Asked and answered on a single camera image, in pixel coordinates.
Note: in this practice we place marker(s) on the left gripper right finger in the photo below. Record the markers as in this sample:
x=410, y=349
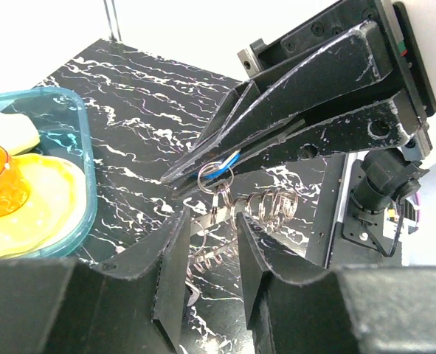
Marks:
x=295, y=306

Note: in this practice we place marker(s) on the teal transparent plastic bin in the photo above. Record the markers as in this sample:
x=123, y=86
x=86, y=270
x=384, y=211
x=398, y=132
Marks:
x=61, y=119

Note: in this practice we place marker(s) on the yellow dotted plate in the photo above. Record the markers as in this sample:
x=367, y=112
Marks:
x=56, y=205

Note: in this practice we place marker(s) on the cream yellow mug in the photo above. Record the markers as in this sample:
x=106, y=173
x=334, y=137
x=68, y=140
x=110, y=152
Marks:
x=18, y=133

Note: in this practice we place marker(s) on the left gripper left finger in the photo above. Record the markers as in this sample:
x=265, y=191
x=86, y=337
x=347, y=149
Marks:
x=130, y=303

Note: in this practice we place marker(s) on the orange cup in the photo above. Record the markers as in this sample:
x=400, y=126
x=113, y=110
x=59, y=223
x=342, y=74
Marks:
x=14, y=189

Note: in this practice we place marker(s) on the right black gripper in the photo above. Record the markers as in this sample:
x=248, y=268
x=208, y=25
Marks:
x=313, y=106

